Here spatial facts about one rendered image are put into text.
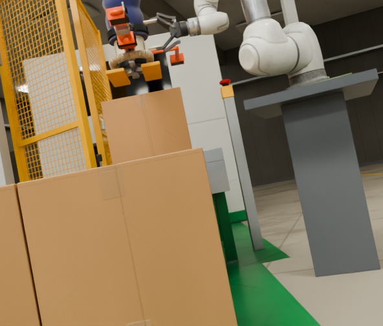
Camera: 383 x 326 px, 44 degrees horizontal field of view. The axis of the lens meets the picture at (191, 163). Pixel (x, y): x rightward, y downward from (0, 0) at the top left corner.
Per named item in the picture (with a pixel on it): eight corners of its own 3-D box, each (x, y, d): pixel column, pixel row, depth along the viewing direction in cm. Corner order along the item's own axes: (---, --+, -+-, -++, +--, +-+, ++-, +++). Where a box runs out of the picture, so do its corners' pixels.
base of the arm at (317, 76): (333, 83, 210) (330, 70, 210) (329, 79, 190) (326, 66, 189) (293, 94, 217) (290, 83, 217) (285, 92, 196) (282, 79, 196)
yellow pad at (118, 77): (114, 87, 280) (112, 79, 280) (131, 84, 280) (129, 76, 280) (105, 74, 246) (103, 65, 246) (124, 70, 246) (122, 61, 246)
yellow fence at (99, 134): (132, 242, 458) (92, 33, 466) (142, 240, 458) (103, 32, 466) (114, 263, 341) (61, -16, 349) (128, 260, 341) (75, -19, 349)
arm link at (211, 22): (201, 41, 240) (196, 26, 248) (231, 35, 241) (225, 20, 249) (200, 22, 232) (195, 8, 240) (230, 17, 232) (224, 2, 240)
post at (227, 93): (252, 249, 285) (220, 88, 289) (263, 248, 285) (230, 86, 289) (253, 251, 278) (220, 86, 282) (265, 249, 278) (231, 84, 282)
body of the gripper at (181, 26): (186, 17, 235) (167, 21, 235) (189, 33, 235) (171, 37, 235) (186, 22, 243) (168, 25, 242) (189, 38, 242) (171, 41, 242)
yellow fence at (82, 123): (31, 279, 344) (-20, 2, 352) (43, 275, 352) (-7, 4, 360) (112, 275, 292) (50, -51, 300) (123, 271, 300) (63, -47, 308)
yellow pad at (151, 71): (145, 81, 280) (143, 73, 281) (162, 78, 281) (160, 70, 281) (141, 67, 247) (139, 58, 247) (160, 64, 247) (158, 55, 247)
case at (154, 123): (129, 182, 290) (117, 118, 292) (193, 169, 291) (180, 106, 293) (115, 181, 230) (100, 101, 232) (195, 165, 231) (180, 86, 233)
